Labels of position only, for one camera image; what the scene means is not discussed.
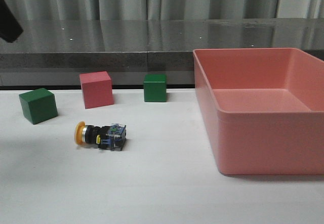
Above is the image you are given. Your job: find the green wooden cube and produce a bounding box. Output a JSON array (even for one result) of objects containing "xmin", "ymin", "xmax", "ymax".
[
  {"xmin": 19, "ymin": 88, "xmax": 58, "ymax": 124},
  {"xmin": 143, "ymin": 74, "xmax": 167, "ymax": 102}
]

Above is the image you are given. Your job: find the yellow push button switch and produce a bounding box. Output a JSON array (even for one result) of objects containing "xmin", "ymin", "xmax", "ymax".
[{"xmin": 74, "ymin": 121, "xmax": 127, "ymax": 151}]

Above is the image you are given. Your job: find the pink wooden cube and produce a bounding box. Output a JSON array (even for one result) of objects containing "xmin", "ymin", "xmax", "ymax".
[{"xmin": 79, "ymin": 71, "xmax": 114, "ymax": 109}]

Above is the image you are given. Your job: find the right green wooden cube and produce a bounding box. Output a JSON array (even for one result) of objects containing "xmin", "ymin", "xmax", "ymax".
[{"xmin": 143, "ymin": 74, "xmax": 167, "ymax": 102}]

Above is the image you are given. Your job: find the left green wooden cube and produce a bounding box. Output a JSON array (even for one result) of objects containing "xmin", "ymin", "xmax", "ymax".
[{"xmin": 19, "ymin": 88, "xmax": 58, "ymax": 124}]

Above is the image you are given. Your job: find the grey-green curtain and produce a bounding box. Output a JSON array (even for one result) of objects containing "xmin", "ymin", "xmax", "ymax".
[{"xmin": 5, "ymin": 0, "xmax": 323, "ymax": 20}]

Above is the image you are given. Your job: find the grey stone ledge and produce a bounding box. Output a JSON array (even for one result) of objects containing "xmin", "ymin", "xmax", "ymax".
[{"xmin": 1, "ymin": 18, "xmax": 323, "ymax": 89}]

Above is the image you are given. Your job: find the pink plastic bin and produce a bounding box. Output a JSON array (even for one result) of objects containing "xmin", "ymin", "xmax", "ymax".
[{"xmin": 193, "ymin": 48, "xmax": 323, "ymax": 175}]

